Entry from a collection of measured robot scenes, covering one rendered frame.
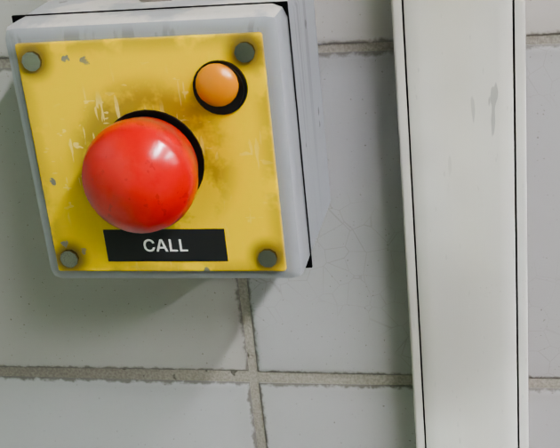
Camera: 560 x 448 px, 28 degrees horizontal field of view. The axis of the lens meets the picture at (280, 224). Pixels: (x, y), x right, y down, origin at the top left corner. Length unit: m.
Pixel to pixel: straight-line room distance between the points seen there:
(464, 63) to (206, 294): 0.16
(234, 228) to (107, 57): 0.07
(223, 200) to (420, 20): 0.10
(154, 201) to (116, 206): 0.01
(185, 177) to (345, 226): 0.12
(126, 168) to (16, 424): 0.23
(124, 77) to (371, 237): 0.14
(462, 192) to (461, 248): 0.02
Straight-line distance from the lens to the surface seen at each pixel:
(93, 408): 0.55
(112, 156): 0.37
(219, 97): 0.37
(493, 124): 0.43
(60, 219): 0.42
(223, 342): 0.51
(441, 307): 0.46
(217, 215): 0.40
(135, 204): 0.37
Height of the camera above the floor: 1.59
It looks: 24 degrees down
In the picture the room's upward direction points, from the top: 6 degrees counter-clockwise
